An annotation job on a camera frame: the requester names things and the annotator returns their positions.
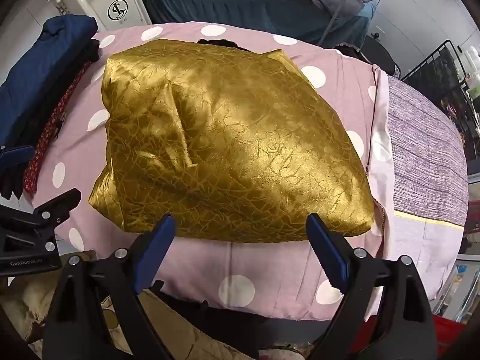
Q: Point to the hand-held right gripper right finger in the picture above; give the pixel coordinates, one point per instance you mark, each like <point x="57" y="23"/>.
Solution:
<point x="325" y="253"/>

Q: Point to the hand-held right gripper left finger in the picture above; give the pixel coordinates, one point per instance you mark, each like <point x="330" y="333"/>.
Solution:
<point x="157" y="249"/>

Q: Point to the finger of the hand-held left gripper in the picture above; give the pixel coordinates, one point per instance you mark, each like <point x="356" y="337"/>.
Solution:
<point x="17" y="153"/>
<point x="48" y="206"/>

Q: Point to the gold jacket with black fur lining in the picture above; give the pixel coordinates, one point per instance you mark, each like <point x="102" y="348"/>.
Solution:
<point x="232" y="138"/>

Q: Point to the black folded garment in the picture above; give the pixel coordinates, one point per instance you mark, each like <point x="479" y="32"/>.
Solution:
<point x="35" y="120"/>

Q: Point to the red patterned cloth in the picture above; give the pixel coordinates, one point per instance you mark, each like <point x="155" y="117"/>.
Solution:
<point x="48" y="127"/>

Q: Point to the beige quilted cloth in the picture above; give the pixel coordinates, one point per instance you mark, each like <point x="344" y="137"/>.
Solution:
<point x="26" y="303"/>

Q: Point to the pink polka dot bed sheet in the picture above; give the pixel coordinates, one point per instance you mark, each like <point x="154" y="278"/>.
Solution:
<point x="240" y="270"/>

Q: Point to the navy folded garment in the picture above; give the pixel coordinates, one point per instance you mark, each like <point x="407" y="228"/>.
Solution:
<point x="41" y="71"/>

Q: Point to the purple grey striped blanket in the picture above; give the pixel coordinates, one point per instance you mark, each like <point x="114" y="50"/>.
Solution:
<point x="423" y="150"/>

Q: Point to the beige machine with knobs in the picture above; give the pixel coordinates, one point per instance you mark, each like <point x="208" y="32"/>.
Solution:
<point x="112" y="3"/>

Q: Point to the black round stool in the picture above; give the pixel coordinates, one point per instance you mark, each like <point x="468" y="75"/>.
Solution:
<point x="378" y="54"/>

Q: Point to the white bottle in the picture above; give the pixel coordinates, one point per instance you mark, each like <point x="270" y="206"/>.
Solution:
<point x="471" y="58"/>

